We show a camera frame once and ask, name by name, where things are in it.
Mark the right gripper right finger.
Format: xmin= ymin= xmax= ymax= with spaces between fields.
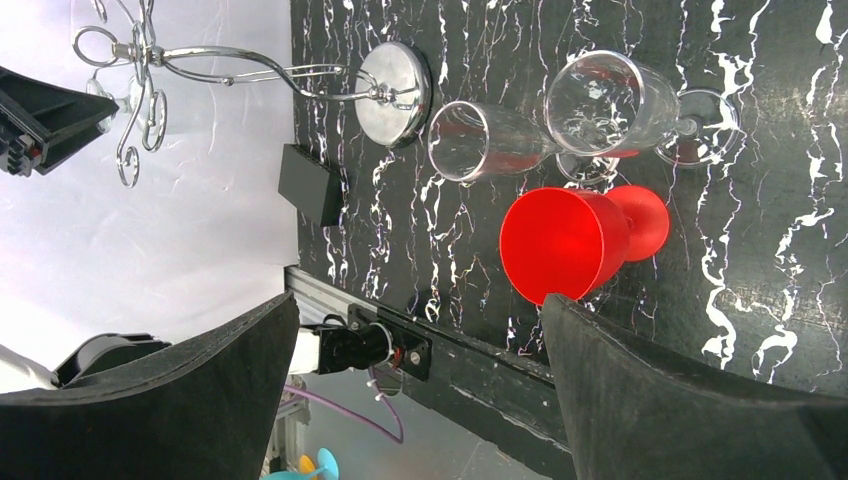
xmin=541 ymin=294 xmax=847 ymax=479

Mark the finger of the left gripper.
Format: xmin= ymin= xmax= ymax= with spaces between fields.
xmin=1 ymin=68 xmax=119 ymax=177

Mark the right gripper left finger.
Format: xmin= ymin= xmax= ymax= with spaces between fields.
xmin=0 ymin=290 xmax=303 ymax=480

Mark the red wine glass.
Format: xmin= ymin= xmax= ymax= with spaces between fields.
xmin=499 ymin=185 xmax=671 ymax=305

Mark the clear wine glass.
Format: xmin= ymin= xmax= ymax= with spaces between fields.
xmin=543 ymin=50 xmax=742 ymax=167
xmin=86 ymin=71 xmax=215 ymax=135

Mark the clear champagne flute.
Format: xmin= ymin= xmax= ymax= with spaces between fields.
xmin=427 ymin=100 xmax=621 ymax=187

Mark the chrome wine glass rack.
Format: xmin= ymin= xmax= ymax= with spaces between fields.
xmin=72 ymin=1 xmax=432 ymax=188

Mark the colourful plastic glasses pile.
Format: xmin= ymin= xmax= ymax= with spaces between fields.
xmin=261 ymin=448 xmax=340 ymax=480

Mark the small black block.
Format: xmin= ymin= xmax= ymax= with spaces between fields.
xmin=278 ymin=143 xmax=344 ymax=227

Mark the aluminium frame rail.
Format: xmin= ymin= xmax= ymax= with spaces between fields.
xmin=264 ymin=264 xmax=379 ymax=480

